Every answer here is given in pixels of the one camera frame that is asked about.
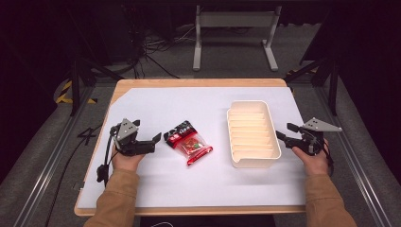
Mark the black metal stand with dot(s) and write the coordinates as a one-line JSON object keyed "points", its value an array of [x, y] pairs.
{"points": [[75, 82], [331, 78]]}

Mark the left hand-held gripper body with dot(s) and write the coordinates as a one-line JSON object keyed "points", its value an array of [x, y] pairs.
{"points": [[132, 147]]}

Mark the white metal table frame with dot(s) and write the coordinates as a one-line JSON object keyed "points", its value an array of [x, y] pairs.
{"points": [[235, 19]]}

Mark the red and black snack packet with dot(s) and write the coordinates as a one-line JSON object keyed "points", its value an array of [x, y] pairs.
{"points": [[189, 143]]}

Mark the aluminium floor rail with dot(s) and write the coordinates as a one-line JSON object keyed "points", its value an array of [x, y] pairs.
{"points": [[47, 176], [353, 164]]}

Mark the white table mat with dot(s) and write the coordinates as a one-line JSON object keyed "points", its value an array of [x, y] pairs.
{"points": [[189, 183]]}

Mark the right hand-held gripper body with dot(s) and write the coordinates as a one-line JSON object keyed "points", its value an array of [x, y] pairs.
{"points": [[310, 138]]}

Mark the person's right hand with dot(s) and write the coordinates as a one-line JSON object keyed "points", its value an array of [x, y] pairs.
{"points": [[313, 164]]}

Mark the person's left hand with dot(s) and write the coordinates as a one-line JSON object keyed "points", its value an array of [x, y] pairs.
{"points": [[127, 161]]}

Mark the white ribbed plastic tray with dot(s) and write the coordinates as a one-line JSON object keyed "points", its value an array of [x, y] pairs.
{"points": [[252, 135]]}

